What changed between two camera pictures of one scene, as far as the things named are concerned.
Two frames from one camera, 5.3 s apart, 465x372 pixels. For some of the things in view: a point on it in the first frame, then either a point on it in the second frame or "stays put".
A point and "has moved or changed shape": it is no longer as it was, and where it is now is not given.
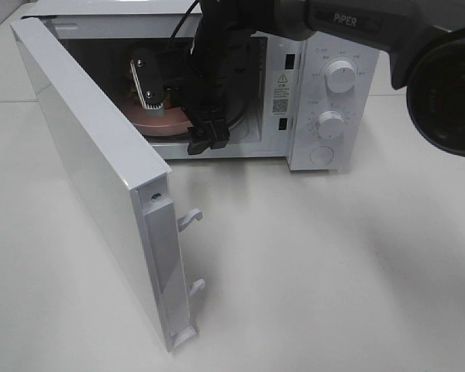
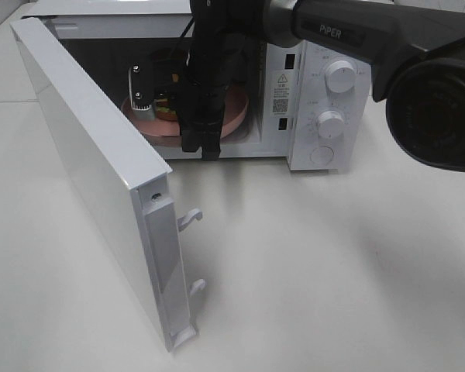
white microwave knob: [341, 76] stays put
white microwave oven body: [315, 104] stays put
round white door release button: [322, 155] stays put
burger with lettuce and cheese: [132, 87] has moved or changed shape
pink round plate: [174, 121] has moved or changed shape
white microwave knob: [330, 125] stays put
